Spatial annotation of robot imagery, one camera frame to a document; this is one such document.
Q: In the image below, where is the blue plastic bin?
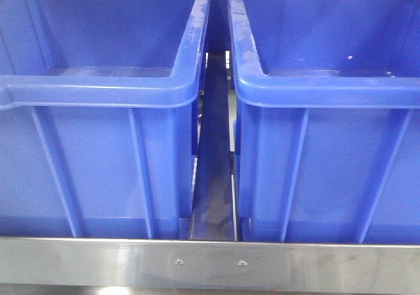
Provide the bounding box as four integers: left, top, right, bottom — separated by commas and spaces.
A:
1, 0, 209, 239
228, 0, 419, 244

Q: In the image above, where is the blue plastic bin front left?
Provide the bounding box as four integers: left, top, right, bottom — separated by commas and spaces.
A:
1, 0, 209, 239

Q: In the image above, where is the blue plastic bin front right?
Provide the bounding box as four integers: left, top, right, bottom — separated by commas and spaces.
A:
228, 0, 419, 244

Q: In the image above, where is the steel shelf front rail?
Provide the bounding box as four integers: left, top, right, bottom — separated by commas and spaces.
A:
1, 237, 419, 294

